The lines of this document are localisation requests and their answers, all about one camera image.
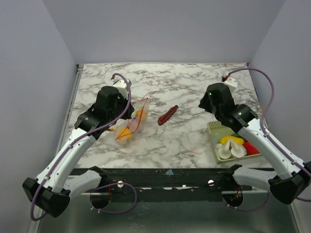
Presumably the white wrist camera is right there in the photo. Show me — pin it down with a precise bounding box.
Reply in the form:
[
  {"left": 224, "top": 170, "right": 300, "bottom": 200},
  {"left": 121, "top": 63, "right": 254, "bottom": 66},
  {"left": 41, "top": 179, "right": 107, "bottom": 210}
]
[
  {"left": 111, "top": 77, "right": 132, "bottom": 99},
  {"left": 222, "top": 77, "right": 238, "bottom": 92}
]

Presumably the beige plastic basket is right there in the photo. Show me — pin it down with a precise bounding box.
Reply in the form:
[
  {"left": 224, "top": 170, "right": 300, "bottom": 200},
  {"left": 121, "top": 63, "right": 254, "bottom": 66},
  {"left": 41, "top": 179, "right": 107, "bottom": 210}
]
[{"left": 206, "top": 121, "right": 260, "bottom": 164}]

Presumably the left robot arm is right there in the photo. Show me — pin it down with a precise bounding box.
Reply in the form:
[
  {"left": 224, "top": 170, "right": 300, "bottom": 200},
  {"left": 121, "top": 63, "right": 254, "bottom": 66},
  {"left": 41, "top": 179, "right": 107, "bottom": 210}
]
[{"left": 22, "top": 84, "right": 134, "bottom": 217}]

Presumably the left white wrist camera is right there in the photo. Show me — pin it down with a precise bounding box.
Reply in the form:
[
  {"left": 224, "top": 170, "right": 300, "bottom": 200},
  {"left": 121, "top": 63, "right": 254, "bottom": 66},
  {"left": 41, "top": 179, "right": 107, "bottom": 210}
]
[{"left": 111, "top": 77, "right": 132, "bottom": 99}]

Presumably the black mounting rail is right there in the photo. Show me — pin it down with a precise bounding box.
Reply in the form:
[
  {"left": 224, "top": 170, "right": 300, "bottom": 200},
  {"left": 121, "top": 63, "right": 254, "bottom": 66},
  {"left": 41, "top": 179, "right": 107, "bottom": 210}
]
[{"left": 79, "top": 165, "right": 253, "bottom": 202}]

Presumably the white toy garlic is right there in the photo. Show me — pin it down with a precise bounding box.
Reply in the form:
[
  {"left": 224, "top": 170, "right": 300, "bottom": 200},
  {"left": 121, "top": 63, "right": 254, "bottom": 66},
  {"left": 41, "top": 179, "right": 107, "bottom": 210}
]
[
  {"left": 230, "top": 141, "right": 246, "bottom": 158},
  {"left": 216, "top": 139, "right": 232, "bottom": 159}
]

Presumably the yellow toy bell pepper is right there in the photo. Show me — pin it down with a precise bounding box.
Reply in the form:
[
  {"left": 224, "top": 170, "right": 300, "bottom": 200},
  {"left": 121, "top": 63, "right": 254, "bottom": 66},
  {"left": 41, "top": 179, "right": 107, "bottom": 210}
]
[{"left": 116, "top": 127, "right": 133, "bottom": 143}]

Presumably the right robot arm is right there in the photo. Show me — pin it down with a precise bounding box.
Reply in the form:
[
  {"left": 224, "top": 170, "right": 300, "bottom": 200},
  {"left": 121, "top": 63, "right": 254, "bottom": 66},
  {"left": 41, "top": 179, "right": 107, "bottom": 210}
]
[{"left": 199, "top": 83, "right": 311, "bottom": 204}]

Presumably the red toy pepper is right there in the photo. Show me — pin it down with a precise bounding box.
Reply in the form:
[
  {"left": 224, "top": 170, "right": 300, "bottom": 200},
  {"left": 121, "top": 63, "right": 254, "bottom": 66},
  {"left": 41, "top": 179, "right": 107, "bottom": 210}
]
[{"left": 243, "top": 141, "right": 260, "bottom": 155}]

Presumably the orange toy carrot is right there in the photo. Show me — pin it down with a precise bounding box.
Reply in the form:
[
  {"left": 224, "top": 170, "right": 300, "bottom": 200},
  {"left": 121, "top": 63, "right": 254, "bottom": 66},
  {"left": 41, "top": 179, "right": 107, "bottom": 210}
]
[{"left": 135, "top": 109, "right": 144, "bottom": 126}]

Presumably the red black utility knife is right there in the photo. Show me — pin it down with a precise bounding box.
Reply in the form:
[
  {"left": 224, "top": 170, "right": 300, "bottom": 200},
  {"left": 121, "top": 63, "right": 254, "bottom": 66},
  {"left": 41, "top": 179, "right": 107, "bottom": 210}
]
[{"left": 157, "top": 105, "right": 178, "bottom": 125}]

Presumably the clear zip top bag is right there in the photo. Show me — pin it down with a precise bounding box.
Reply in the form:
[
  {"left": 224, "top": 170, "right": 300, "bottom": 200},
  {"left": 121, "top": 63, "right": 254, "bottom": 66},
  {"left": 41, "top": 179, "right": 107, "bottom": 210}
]
[{"left": 113, "top": 98, "right": 150, "bottom": 144}]

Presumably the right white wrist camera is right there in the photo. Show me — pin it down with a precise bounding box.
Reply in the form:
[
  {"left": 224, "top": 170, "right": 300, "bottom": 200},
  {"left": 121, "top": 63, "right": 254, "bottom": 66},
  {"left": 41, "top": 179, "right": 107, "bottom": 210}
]
[{"left": 222, "top": 77, "right": 238, "bottom": 92}]

